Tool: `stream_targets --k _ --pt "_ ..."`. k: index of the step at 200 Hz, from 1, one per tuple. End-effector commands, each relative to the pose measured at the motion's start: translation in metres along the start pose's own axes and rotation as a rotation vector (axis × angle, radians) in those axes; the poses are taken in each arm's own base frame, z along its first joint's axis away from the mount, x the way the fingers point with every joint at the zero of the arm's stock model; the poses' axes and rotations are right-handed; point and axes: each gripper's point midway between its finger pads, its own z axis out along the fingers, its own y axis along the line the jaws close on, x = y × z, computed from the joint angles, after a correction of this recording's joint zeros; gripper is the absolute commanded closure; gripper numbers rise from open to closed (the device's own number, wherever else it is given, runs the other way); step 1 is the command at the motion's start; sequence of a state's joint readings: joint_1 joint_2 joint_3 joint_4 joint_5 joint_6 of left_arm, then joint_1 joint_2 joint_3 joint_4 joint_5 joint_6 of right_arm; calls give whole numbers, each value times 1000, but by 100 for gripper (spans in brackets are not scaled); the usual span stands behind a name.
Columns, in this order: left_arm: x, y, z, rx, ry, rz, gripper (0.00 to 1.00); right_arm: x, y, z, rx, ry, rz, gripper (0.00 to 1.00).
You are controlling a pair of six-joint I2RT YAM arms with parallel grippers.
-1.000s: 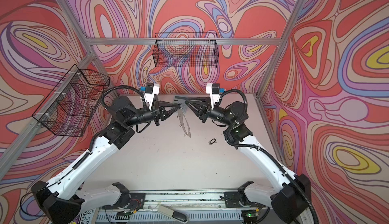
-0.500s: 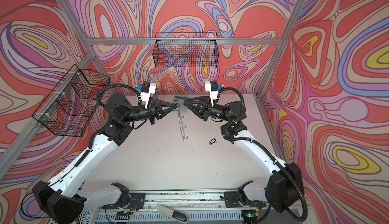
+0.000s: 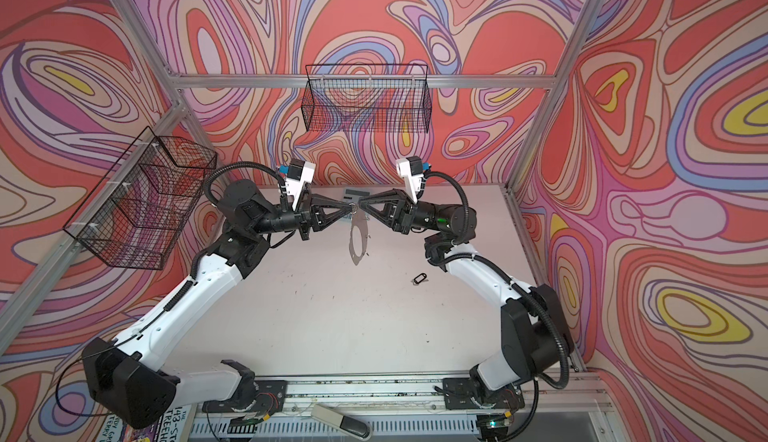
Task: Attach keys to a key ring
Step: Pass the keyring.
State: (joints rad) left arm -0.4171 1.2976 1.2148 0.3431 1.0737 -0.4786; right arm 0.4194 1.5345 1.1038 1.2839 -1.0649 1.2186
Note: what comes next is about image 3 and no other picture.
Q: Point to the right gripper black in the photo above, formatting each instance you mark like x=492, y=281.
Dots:
x=404, y=214

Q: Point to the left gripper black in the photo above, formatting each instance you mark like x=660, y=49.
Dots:
x=309, y=217

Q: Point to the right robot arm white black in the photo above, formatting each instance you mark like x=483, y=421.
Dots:
x=534, y=344

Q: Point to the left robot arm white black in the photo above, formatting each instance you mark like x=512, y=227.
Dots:
x=128, y=375

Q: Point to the teal calculator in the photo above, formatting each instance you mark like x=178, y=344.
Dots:
x=355, y=193

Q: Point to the grey foot pedal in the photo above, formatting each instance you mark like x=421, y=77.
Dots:
x=348, y=425

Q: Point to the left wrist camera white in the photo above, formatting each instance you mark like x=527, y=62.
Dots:
x=297, y=174

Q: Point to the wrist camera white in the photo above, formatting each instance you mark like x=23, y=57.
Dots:
x=297, y=174
x=412, y=171

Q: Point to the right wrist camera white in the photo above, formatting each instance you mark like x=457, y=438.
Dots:
x=412, y=171

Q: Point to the black wire basket back wall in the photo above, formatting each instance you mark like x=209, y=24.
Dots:
x=367, y=98

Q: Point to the black wire basket wall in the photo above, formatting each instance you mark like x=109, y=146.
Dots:
x=136, y=213
x=367, y=98

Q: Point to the black wire basket left wall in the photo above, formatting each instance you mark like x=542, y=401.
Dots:
x=136, y=213

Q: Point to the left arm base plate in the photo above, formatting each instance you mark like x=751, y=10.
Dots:
x=258, y=396

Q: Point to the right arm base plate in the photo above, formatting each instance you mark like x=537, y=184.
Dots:
x=466, y=393

